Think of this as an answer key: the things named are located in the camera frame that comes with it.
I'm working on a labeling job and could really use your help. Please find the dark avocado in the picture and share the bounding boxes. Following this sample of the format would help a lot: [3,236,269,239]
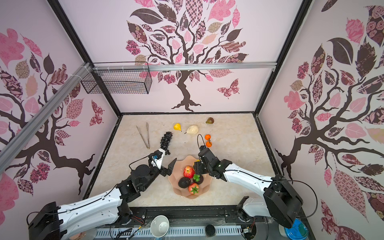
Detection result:
[178,177,191,189]

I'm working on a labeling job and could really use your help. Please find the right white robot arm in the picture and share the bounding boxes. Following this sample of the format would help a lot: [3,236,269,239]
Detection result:
[193,146,303,229]

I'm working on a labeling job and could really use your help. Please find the small yellow lemon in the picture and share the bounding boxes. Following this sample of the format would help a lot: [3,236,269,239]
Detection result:
[174,124,182,132]

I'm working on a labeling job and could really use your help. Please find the orange tangerine pair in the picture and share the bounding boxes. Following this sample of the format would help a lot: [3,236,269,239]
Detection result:
[205,134,213,148]

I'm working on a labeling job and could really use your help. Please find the aluminium rail back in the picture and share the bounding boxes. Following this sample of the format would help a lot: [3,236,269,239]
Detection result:
[93,62,277,72]

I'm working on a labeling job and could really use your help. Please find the brown green pear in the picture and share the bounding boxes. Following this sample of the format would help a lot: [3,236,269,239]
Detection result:
[206,118,215,124]

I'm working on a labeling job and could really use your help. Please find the red strawberry fruit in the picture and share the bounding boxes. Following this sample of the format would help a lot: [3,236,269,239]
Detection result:
[188,183,200,195]

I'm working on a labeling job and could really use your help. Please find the black round cap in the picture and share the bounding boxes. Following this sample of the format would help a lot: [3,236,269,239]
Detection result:
[205,225,216,238]

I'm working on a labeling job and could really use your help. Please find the dark purple grape bunch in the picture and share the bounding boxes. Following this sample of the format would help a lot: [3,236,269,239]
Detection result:
[160,132,173,155]

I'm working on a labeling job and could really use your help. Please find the red apple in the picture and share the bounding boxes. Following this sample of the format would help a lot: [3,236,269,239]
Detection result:
[183,166,195,179]

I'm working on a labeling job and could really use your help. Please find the dark purple mangosteen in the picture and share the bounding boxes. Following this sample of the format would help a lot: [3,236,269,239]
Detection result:
[192,174,204,185]

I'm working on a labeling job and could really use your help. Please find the cream white pear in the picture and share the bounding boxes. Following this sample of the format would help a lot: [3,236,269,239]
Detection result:
[186,125,199,135]

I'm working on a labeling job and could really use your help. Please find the white cup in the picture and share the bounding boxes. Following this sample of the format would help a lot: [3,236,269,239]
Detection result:
[150,215,170,238]

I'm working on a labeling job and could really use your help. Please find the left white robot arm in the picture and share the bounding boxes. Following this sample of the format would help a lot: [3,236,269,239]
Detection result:
[28,159,176,240]

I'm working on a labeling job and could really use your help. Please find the aluminium rail left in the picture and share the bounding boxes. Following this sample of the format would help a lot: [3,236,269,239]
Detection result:
[1,63,92,173]

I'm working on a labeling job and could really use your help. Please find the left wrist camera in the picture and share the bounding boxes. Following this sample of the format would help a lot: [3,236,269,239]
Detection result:
[149,149,166,170]

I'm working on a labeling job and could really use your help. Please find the silver metal tongs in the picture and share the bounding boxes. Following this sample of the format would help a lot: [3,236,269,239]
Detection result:
[135,122,151,150]

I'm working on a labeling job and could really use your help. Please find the black wire basket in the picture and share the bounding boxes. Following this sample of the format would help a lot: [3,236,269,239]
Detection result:
[81,61,152,95]

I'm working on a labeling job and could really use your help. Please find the pink scalloped fruit bowl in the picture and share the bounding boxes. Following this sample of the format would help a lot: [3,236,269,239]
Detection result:
[168,156,213,199]

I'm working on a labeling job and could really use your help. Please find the blue lidded container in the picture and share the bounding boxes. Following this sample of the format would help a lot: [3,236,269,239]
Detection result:
[279,219,309,240]

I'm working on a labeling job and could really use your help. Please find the aluminium rail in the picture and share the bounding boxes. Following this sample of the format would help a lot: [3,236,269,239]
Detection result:
[93,62,277,72]
[1,63,92,173]

